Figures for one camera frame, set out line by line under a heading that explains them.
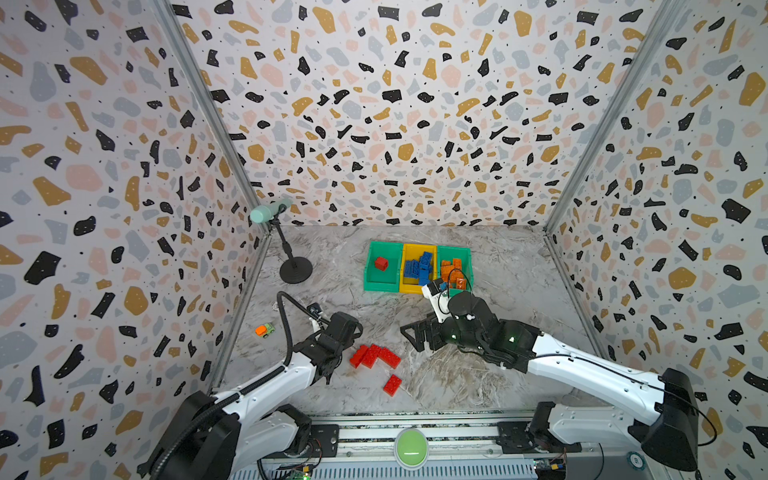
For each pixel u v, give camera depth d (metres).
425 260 1.06
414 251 1.08
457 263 1.09
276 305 0.63
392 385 0.81
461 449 0.73
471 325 0.54
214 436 0.39
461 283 1.03
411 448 0.72
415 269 1.04
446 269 1.05
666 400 0.41
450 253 1.06
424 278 1.08
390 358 0.86
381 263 1.08
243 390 0.46
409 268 1.03
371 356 0.86
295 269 1.07
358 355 0.86
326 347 0.65
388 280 1.06
